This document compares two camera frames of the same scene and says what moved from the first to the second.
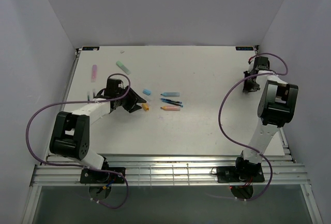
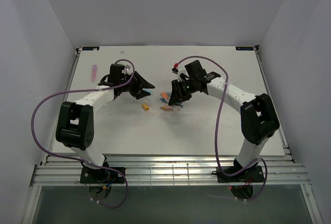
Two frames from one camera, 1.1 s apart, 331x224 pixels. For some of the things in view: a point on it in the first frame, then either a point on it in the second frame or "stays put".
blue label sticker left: [90, 48] stays put
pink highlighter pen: [94, 73] stays put
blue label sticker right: [244, 48] stays put
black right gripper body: [250, 85] -> [187, 88]
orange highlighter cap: [145, 107] stays put
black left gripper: [134, 98] -> [141, 83]
